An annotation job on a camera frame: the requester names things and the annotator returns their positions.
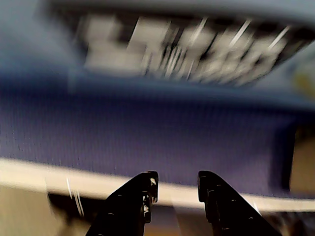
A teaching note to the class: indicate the blue toy kitchen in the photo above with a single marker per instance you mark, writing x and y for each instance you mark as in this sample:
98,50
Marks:
37,37

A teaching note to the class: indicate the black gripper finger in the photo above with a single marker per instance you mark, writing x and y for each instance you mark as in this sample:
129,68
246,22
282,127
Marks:
125,211
229,214

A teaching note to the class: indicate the blue floor mat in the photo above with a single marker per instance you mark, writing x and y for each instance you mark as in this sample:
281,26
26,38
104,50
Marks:
147,135

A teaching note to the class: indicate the blue dishwasher door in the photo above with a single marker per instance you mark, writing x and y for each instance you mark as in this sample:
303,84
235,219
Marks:
172,49

